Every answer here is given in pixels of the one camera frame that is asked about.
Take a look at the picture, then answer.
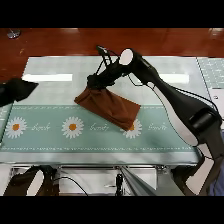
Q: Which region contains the brown garment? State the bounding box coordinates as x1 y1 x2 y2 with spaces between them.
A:
73 85 142 132

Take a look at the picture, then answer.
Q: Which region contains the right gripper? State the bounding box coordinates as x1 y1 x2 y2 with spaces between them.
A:
86 71 112 91

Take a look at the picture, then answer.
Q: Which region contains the silver frame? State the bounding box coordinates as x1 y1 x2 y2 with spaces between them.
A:
0 162 202 197

